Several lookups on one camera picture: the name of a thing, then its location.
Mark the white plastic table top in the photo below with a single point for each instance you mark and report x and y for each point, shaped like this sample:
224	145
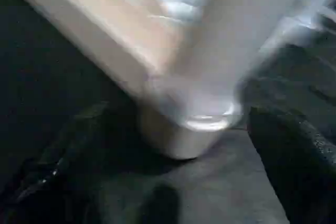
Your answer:
92	24

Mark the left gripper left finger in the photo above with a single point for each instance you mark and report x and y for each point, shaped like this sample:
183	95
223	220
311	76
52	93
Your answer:
57	171

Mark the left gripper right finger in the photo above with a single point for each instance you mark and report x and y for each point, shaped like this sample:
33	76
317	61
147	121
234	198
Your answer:
296	166

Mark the black mat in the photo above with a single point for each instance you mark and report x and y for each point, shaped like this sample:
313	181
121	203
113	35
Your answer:
39	64

